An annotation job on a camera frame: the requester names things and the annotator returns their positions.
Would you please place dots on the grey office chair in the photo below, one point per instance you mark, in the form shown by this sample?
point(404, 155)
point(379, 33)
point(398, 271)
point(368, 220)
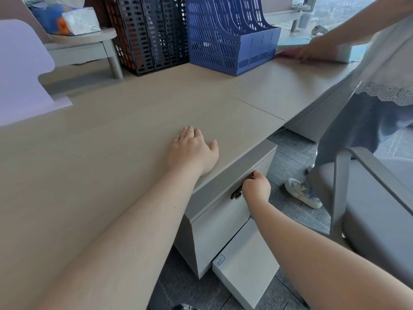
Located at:
point(377, 216)

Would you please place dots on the tissue pack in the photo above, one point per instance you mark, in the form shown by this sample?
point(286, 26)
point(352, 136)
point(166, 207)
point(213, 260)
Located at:
point(64, 19)

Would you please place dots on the small white gadget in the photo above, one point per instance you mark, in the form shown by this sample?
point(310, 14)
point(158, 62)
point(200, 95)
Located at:
point(320, 28)

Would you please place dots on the person's right forearm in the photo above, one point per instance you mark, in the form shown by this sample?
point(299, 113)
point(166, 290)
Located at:
point(322, 258)

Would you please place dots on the black plastic file rack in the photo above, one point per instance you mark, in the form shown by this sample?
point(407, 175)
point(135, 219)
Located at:
point(145, 32)

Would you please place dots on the blue plastic file rack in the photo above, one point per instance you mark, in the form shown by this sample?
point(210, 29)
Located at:
point(229, 35)

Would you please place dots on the person's left hand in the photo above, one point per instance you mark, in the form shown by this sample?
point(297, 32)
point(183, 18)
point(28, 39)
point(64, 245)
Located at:
point(188, 153)

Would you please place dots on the grey drawer cabinet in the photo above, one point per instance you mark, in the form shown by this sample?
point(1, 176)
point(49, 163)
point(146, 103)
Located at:
point(219, 216)

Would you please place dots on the light green paper sheet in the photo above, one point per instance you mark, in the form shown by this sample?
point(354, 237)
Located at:
point(292, 41)

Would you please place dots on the person's right hand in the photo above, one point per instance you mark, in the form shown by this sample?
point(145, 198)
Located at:
point(257, 189)

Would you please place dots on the person's left thumb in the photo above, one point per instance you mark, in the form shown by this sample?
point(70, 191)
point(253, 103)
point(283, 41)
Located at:
point(213, 145)

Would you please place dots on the person's left forearm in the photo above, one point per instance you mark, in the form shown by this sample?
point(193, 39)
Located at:
point(129, 235)

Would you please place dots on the small white box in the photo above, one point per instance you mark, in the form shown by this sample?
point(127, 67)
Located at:
point(344, 54)

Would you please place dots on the white flat box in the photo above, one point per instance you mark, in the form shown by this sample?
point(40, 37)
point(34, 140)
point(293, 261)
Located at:
point(247, 264)

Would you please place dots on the grey desk riser stand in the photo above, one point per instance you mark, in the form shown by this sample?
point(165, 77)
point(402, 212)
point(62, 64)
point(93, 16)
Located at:
point(85, 48)

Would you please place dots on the person's right fingers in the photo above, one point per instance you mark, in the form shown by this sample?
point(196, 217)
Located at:
point(252, 179)

